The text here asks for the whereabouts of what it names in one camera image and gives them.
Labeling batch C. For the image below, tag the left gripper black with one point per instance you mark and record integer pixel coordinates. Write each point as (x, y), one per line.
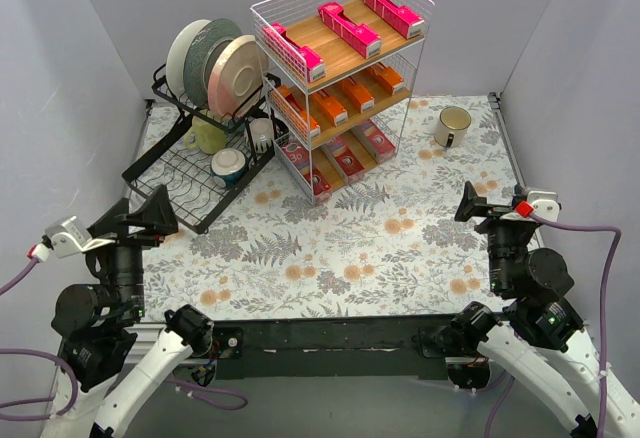
(134, 236)

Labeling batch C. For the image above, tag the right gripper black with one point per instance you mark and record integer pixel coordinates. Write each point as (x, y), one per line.
(498, 214)

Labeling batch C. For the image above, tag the red 3D toothpaste box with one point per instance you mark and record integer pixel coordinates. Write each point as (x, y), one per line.
(375, 142)
(298, 156)
(343, 159)

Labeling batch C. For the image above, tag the orange toothpaste box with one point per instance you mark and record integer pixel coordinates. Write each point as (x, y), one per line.
(305, 124)
(358, 95)
(330, 107)
(386, 77)

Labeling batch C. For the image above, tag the magenta toothpaste box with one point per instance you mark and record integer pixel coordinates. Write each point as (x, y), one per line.
(401, 18)
(303, 60)
(360, 37)

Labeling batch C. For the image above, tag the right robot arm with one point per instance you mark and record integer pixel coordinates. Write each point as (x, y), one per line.
(540, 340)

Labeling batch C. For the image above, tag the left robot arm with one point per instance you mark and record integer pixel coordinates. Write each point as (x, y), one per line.
(94, 321)

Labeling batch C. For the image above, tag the white and teal bowl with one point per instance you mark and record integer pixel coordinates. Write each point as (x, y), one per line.
(227, 167)

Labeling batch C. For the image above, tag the pale yellow mug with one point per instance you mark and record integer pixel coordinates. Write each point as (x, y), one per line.
(206, 137)

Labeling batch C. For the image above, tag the floral patterned table mat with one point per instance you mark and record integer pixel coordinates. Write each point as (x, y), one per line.
(385, 245)

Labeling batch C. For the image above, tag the white upside-down cup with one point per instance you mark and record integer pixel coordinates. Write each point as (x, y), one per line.
(262, 134)

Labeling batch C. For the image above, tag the cream white plate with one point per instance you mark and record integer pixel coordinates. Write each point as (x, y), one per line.
(177, 55)

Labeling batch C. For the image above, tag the pink and cream plate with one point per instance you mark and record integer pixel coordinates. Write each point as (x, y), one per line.
(236, 77)

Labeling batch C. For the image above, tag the grey green patterned plate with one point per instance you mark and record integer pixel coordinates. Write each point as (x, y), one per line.
(203, 52)

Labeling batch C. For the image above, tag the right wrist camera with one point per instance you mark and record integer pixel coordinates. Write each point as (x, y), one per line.
(541, 203)

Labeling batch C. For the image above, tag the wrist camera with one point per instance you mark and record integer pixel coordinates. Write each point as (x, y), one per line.
(541, 203)
(64, 238)

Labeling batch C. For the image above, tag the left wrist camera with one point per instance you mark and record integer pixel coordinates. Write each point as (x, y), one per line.
(64, 238)

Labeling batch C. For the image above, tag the black wire dish rack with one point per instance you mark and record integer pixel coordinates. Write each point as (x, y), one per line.
(197, 201)

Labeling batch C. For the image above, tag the cream mug black handle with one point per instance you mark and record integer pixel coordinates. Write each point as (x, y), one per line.
(452, 126)

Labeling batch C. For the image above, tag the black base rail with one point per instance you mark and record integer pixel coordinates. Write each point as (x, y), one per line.
(420, 346)

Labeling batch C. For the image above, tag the white wire three-tier shelf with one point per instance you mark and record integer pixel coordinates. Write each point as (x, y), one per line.
(306, 28)

